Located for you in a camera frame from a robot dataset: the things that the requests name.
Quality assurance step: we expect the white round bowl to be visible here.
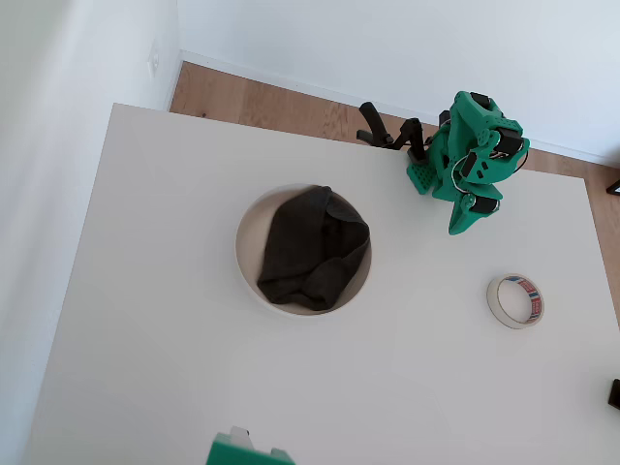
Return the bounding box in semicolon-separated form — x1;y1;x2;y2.
234;182;374;319

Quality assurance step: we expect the arm servo cable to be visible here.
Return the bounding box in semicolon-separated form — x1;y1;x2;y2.
513;143;532;174

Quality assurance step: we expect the green plastic stand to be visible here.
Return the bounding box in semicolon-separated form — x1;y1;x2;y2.
206;432;297;465

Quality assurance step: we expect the small white plastic piece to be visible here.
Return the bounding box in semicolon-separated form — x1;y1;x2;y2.
229;425;254;450

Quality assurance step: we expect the white baseboard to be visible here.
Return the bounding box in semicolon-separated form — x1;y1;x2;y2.
164;47;620;170

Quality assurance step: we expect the cream masking tape roll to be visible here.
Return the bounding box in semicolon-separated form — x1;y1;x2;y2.
486;272;545;331

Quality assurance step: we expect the black table clamp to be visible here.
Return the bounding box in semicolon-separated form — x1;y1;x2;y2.
356;101;433;164

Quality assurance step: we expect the black cloth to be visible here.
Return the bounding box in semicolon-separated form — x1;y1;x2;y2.
256;185;372;313

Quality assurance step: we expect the white wall socket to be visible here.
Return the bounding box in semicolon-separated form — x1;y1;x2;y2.
146;40;163;79

